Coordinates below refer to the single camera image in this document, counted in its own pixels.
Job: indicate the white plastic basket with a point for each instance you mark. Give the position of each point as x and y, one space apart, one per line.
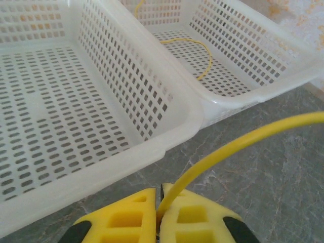
76 101
253 50

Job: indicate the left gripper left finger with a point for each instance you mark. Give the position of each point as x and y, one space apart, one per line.
121 222

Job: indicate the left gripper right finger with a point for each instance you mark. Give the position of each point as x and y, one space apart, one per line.
202 222

